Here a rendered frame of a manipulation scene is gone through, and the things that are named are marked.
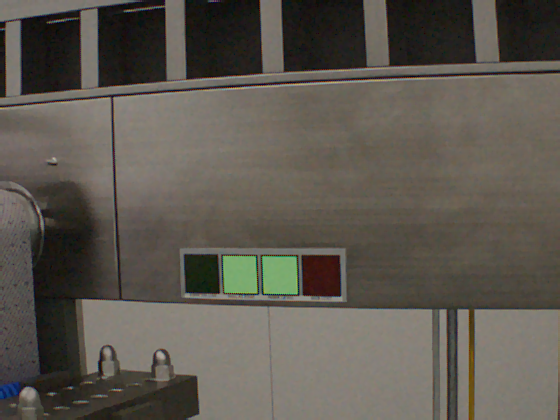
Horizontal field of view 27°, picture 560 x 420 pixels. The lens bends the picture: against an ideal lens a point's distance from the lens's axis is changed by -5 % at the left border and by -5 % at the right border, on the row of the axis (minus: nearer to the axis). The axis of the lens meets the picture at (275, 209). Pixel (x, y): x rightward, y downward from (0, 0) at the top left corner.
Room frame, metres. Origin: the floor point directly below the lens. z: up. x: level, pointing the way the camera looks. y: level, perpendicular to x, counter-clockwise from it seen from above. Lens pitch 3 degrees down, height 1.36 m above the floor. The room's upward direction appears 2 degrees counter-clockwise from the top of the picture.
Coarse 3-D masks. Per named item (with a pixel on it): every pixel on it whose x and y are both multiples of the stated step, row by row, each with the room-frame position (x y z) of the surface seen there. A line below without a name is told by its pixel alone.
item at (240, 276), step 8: (224, 256) 1.64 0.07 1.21; (232, 256) 1.63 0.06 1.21; (240, 256) 1.62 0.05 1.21; (224, 264) 1.64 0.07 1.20; (232, 264) 1.63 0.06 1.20; (240, 264) 1.62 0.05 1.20; (248, 264) 1.62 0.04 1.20; (224, 272) 1.64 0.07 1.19; (232, 272) 1.63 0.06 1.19; (240, 272) 1.62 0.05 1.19; (248, 272) 1.62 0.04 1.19; (256, 272) 1.61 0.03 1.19; (224, 280) 1.64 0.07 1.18; (232, 280) 1.63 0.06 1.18; (240, 280) 1.62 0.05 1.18; (248, 280) 1.62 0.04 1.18; (256, 280) 1.61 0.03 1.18; (224, 288) 1.64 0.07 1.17; (232, 288) 1.63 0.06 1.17; (240, 288) 1.63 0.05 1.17; (248, 288) 1.62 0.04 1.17; (256, 288) 1.61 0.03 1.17
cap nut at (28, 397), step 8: (24, 392) 1.39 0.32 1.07; (32, 392) 1.39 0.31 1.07; (24, 400) 1.39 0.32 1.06; (32, 400) 1.39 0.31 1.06; (24, 408) 1.39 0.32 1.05; (32, 408) 1.39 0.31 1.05; (40, 408) 1.39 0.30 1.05; (24, 416) 1.38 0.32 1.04; (32, 416) 1.39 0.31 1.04; (40, 416) 1.39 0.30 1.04
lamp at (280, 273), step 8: (264, 264) 1.61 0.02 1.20; (272, 264) 1.60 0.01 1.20; (280, 264) 1.60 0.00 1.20; (288, 264) 1.59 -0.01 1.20; (296, 264) 1.59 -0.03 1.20; (264, 272) 1.61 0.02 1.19; (272, 272) 1.60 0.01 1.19; (280, 272) 1.60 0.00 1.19; (288, 272) 1.59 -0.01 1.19; (296, 272) 1.59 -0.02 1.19; (264, 280) 1.61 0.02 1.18; (272, 280) 1.60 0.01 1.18; (280, 280) 1.60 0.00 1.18; (288, 280) 1.59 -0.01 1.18; (296, 280) 1.59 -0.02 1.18; (264, 288) 1.61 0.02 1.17; (272, 288) 1.60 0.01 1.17; (280, 288) 1.60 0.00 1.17; (288, 288) 1.59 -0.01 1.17; (296, 288) 1.59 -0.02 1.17
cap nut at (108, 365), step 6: (102, 348) 1.72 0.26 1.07; (108, 348) 1.72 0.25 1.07; (114, 348) 1.73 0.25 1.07; (102, 354) 1.72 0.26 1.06; (108, 354) 1.72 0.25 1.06; (114, 354) 1.72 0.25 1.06; (102, 360) 1.72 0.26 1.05; (108, 360) 1.72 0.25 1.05; (114, 360) 1.72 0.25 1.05; (102, 366) 1.71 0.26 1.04; (108, 366) 1.71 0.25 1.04; (114, 366) 1.72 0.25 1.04; (102, 372) 1.72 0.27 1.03; (108, 372) 1.71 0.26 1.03; (114, 372) 1.72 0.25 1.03; (120, 372) 1.72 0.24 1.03
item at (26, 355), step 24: (24, 264) 1.66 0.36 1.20; (0, 288) 1.61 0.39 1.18; (24, 288) 1.66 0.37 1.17; (0, 312) 1.61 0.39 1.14; (24, 312) 1.66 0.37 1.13; (0, 336) 1.60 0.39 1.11; (24, 336) 1.65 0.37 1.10; (0, 360) 1.60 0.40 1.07; (24, 360) 1.65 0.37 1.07; (0, 384) 1.59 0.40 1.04
